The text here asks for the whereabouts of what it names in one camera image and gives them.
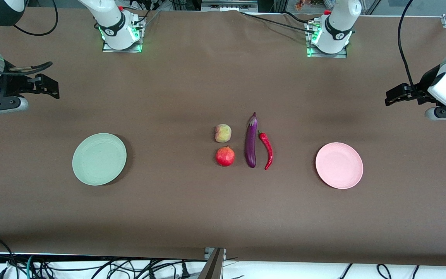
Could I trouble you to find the pink plate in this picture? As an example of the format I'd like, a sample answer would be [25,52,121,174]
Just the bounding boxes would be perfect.
[316,142,364,189]

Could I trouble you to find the red chili pepper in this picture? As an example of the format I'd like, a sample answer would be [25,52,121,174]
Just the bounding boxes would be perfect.
[257,131,274,171]

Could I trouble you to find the grey box behind table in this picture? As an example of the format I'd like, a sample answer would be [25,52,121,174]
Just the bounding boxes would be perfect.
[201,0,259,12]

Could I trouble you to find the black floor cable bundle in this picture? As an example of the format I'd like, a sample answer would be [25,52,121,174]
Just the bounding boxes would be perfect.
[33,256,204,279]

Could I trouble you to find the yellow-red peach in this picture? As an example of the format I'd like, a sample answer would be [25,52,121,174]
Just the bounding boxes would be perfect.
[214,124,232,143]

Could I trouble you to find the red pomegranate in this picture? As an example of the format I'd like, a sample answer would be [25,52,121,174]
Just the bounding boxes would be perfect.
[215,145,235,167]

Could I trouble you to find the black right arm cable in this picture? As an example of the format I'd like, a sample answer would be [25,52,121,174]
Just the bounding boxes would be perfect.
[0,0,58,76]

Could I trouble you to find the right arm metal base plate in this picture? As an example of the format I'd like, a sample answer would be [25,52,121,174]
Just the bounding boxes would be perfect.
[102,15,143,53]

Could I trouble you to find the light green plate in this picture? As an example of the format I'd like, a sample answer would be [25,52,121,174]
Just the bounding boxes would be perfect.
[72,133,127,186]

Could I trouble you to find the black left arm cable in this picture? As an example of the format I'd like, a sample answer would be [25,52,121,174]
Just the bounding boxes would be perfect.
[398,0,419,88]

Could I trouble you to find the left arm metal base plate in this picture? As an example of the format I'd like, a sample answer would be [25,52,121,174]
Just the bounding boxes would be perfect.
[306,21,348,59]

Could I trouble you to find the brown table cover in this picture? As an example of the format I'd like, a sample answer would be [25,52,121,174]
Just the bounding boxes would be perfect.
[0,7,446,268]

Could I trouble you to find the thin black table cable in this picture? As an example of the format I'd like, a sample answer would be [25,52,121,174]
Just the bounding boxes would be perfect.
[238,11,318,34]

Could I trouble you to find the purple eggplant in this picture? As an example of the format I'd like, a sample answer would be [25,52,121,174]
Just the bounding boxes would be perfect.
[245,112,258,169]

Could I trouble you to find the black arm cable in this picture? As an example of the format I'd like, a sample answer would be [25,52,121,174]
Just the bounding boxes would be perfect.
[0,0,58,76]
[398,0,419,88]

